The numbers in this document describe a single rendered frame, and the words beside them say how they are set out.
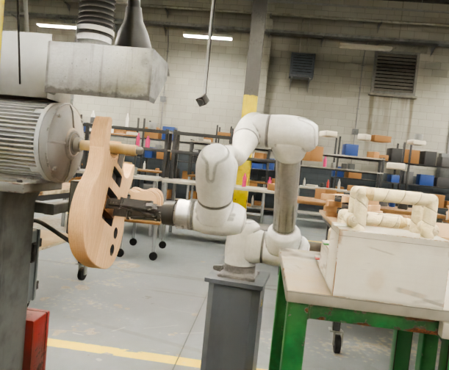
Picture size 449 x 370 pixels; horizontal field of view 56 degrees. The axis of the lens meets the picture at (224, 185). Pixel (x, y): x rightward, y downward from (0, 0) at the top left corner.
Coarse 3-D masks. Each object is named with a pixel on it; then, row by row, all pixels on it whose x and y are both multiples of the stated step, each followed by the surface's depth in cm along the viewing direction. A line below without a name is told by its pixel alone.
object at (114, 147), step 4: (84, 140) 132; (88, 140) 133; (80, 144) 131; (84, 144) 131; (88, 144) 131; (112, 144) 131; (116, 144) 131; (120, 144) 131; (124, 144) 131; (80, 148) 132; (84, 148) 132; (88, 148) 131; (112, 148) 130; (116, 148) 130; (120, 148) 130; (124, 148) 130; (128, 148) 130; (132, 148) 130; (112, 152) 131; (116, 152) 131; (120, 152) 131; (124, 152) 130; (128, 152) 130; (132, 152) 130
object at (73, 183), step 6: (72, 180) 154; (78, 180) 157; (72, 186) 154; (72, 192) 154; (72, 198) 154; (36, 222) 153; (42, 222) 153; (48, 228) 154; (54, 228) 155; (60, 234) 155; (66, 240) 156
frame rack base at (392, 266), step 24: (336, 240) 109; (360, 240) 105; (384, 240) 104; (408, 240) 104; (432, 240) 103; (336, 264) 106; (360, 264) 105; (384, 264) 104; (408, 264) 104; (432, 264) 103; (336, 288) 106; (360, 288) 105; (384, 288) 105; (408, 288) 104; (432, 288) 103
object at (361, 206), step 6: (360, 198) 106; (366, 198) 105; (360, 204) 106; (366, 204) 106; (354, 210) 107; (360, 210) 106; (366, 210) 106; (354, 216) 107; (360, 216) 106; (366, 216) 106; (360, 222) 106; (354, 228) 106; (360, 228) 106
